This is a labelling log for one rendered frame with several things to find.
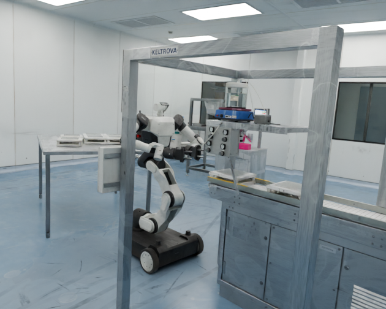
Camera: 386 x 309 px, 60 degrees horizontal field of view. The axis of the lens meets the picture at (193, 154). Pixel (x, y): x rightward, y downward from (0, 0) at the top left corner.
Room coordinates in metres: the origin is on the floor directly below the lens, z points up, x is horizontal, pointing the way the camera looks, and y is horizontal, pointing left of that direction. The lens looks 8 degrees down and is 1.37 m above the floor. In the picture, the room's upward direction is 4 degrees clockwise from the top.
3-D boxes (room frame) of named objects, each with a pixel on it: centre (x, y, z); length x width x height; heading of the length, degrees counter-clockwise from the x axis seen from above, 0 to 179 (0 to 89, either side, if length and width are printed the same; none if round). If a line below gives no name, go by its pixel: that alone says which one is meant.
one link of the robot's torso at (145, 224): (2.95, 0.32, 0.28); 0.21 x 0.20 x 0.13; 46
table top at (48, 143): (3.99, 1.24, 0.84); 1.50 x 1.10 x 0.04; 27
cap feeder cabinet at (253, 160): (5.24, -0.76, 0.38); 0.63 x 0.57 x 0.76; 54
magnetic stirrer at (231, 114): (2.34, -0.27, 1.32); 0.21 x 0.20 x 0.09; 137
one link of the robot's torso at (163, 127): (2.98, 0.35, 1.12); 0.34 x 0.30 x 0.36; 136
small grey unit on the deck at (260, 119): (2.18, -0.42, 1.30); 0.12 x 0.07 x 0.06; 47
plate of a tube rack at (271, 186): (2.04, -0.64, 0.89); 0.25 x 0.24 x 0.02; 137
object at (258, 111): (5.24, -1.01, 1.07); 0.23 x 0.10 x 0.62; 54
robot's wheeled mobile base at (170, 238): (2.93, 0.29, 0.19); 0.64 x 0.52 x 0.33; 46
